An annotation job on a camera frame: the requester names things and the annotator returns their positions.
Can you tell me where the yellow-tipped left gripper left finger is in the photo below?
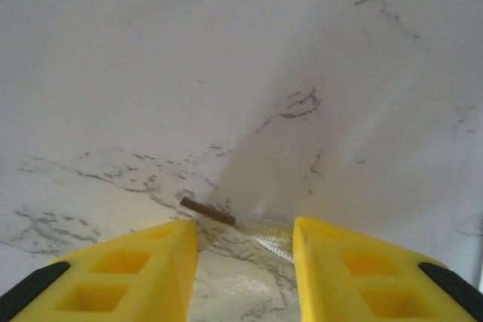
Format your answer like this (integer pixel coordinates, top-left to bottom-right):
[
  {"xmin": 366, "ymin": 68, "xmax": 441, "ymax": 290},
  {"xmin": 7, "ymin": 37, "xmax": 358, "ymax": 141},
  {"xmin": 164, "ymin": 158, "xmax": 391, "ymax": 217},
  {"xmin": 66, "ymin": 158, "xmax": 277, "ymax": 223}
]
[{"xmin": 0, "ymin": 219, "xmax": 200, "ymax": 322}]

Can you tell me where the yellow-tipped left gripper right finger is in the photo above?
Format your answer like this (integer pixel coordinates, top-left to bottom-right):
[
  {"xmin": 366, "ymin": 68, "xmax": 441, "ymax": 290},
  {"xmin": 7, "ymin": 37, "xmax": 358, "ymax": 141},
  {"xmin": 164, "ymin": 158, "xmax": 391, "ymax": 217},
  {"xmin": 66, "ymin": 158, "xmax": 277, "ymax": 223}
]
[{"xmin": 292, "ymin": 216, "xmax": 483, "ymax": 322}]

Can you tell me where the white shoelace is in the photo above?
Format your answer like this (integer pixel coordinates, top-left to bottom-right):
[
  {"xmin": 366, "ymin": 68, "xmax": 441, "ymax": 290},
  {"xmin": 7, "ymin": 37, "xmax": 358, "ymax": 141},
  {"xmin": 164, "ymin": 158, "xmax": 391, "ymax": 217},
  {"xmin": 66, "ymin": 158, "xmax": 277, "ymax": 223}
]
[{"xmin": 180, "ymin": 196, "xmax": 296, "ymax": 265}]

